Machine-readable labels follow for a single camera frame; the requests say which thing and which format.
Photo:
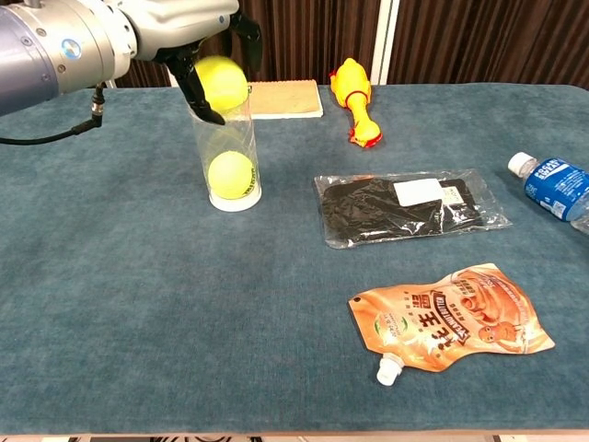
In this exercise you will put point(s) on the orange spouted food pouch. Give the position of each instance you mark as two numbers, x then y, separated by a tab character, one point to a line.
451	317

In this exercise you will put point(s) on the blue-label water bottle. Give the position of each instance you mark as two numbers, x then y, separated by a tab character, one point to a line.
557	186

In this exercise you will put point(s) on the yellow-green tennis ball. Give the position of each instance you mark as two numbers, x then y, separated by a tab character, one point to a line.
222	83
230	175

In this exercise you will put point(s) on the tan notebook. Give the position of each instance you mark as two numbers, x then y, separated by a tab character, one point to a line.
285	99

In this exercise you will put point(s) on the white vertical frame post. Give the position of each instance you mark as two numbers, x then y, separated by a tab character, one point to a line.
385	41

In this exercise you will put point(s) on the clear plastic ball tube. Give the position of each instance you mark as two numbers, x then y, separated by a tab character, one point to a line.
227	152

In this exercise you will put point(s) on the black cloth in clear bag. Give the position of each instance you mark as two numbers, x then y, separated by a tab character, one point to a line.
405	207

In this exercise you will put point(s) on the teal table cloth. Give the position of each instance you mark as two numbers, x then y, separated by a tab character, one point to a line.
257	285

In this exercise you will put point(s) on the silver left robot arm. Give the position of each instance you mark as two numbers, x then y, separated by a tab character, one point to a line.
60	46

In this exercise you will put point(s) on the yellow rubber chicken toy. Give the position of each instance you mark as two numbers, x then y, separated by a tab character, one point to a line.
353	94

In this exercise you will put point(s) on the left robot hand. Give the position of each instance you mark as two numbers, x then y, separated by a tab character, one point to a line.
179	27

